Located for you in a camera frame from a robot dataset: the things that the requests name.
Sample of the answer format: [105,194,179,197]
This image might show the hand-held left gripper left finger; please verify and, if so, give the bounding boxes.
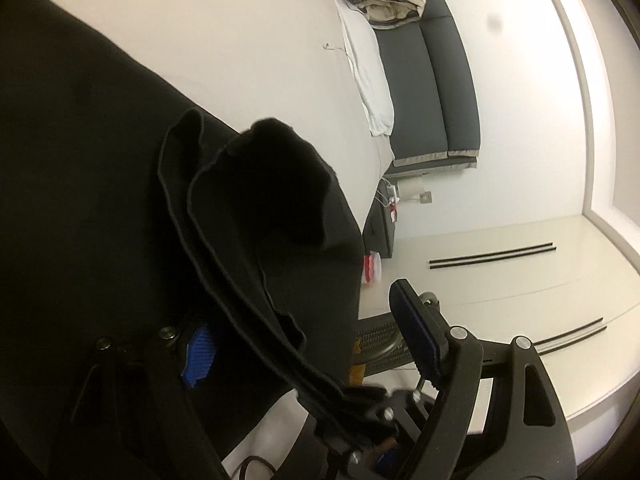
[50,312,226,480]

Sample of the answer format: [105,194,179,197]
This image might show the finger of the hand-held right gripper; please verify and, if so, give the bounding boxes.
[312,385,441,453]
[345,437,408,480]

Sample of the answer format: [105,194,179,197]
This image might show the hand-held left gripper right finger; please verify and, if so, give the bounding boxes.
[389,279,576,480]

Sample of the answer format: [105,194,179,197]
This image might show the black pants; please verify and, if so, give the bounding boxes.
[0,0,368,480]

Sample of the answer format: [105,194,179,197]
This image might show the orange bag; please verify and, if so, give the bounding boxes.
[350,340,367,382]

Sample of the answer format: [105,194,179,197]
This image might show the white red striped bag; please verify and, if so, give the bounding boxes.
[361,254,385,285]

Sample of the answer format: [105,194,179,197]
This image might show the white wardrobe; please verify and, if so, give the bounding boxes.
[360,212,636,436]

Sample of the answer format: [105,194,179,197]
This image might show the dark grey nightstand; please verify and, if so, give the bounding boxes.
[362,180,401,258]

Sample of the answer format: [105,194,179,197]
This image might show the grey padded headboard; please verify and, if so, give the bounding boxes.
[372,0,483,171]

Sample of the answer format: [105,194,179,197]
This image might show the white pillow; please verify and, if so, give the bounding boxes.
[334,0,396,137]

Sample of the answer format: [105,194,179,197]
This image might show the bed with white sheet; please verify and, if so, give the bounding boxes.
[25,0,396,480]

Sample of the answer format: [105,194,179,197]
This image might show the black wardrobe handle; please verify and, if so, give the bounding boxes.
[429,243,553,265]
[534,317,604,343]
[432,247,557,270]
[539,326,608,351]

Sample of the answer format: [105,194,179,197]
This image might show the black cable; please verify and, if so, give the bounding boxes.
[237,456,281,480]

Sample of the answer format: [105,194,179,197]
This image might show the white charger with cable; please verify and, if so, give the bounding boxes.
[377,182,401,208]

